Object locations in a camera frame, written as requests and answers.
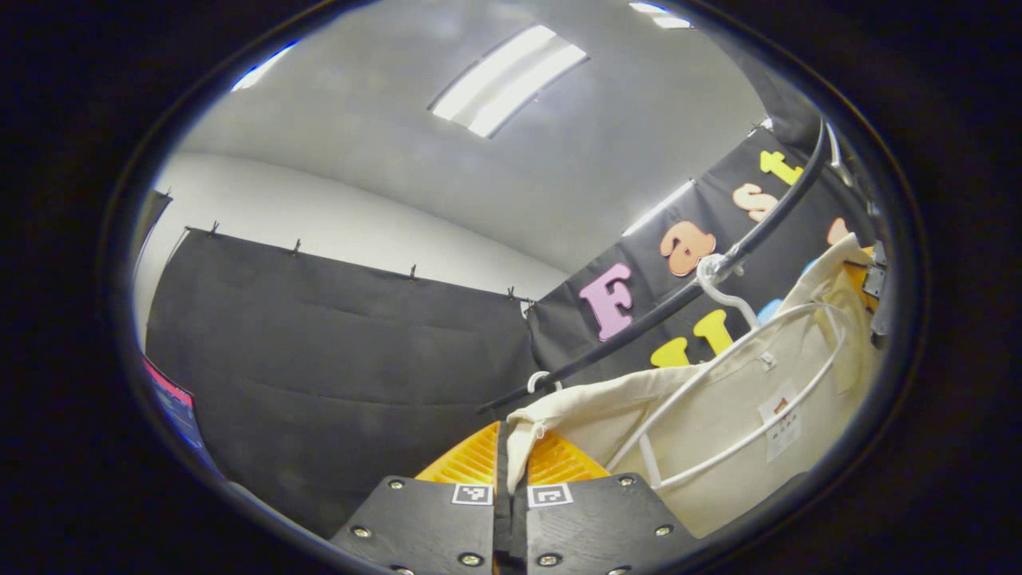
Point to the cream shirt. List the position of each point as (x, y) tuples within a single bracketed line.
[(718, 431)]

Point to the black clothes rack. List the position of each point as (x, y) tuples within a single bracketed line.
[(639, 322)]

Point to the black backdrop cloth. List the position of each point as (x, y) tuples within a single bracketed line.
[(335, 359)]

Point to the large ceiling light panel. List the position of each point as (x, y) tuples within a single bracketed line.
[(511, 80)]

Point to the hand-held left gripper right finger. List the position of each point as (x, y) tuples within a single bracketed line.
[(599, 527)]

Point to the white plastic clothes hanger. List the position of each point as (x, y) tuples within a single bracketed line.
[(533, 375), (711, 275)]

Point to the red and blue poster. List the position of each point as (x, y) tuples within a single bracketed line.
[(172, 399)]

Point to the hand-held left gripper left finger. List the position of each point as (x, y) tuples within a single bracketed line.
[(431, 527)]

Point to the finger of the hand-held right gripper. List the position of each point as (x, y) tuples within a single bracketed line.
[(881, 295)]

